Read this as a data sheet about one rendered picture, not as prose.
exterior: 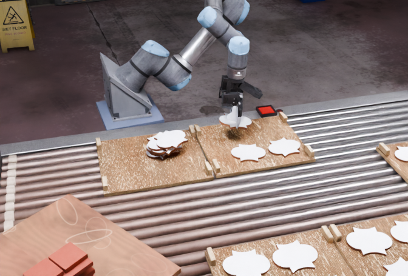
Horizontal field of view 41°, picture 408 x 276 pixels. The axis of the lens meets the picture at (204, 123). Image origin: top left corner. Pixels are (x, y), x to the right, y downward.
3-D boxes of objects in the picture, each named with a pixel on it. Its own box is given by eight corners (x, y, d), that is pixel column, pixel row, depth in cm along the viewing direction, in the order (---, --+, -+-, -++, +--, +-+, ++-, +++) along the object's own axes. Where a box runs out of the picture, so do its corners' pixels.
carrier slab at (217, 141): (192, 131, 232) (192, 127, 232) (280, 117, 242) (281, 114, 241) (216, 179, 204) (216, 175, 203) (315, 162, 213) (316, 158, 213)
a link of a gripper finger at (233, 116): (225, 128, 216) (225, 105, 215) (239, 128, 217) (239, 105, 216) (227, 129, 213) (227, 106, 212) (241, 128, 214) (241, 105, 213)
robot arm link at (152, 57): (130, 54, 250) (149, 33, 248) (152, 73, 256) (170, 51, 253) (131, 62, 239) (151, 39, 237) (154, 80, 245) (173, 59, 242)
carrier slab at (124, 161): (96, 144, 223) (95, 141, 222) (192, 131, 232) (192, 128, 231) (104, 197, 194) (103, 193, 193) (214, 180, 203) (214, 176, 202)
